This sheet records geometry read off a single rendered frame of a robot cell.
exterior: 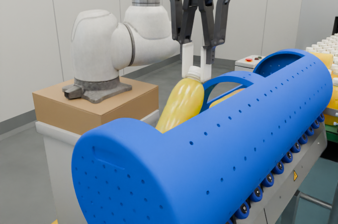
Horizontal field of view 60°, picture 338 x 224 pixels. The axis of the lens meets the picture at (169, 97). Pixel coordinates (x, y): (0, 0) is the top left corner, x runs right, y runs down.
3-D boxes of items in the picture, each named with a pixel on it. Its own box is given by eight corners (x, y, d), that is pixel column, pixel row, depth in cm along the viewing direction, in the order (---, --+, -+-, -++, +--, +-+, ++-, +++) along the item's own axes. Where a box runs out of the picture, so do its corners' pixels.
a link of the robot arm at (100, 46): (67, 71, 105) (61, 8, 97) (114, 65, 114) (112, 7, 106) (81, 85, 92) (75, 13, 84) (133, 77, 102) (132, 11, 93)
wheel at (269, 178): (256, 176, 78) (262, 175, 77) (262, 167, 81) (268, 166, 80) (265, 191, 78) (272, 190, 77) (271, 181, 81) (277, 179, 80)
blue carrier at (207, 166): (84, 243, 63) (56, 119, 55) (257, 115, 126) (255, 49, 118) (191, 321, 44) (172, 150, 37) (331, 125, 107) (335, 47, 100)
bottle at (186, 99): (146, 153, 54) (184, 64, 57) (143, 150, 61) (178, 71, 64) (180, 168, 55) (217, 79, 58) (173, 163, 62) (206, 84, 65)
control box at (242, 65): (233, 80, 149) (235, 60, 146) (250, 72, 164) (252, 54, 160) (251, 84, 143) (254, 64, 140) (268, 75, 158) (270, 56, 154)
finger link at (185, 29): (190, -12, 54) (184, -14, 54) (180, 46, 59) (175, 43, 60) (202, -13, 56) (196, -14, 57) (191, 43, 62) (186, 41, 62)
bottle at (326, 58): (331, 57, 129) (288, 52, 140) (329, 71, 132) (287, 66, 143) (335, 52, 134) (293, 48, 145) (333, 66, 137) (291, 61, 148)
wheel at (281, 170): (267, 164, 83) (273, 163, 82) (272, 156, 87) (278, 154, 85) (276, 177, 83) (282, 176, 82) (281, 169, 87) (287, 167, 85)
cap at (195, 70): (189, 70, 59) (193, 62, 59) (185, 73, 63) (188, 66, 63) (207, 78, 59) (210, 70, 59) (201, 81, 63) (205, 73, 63)
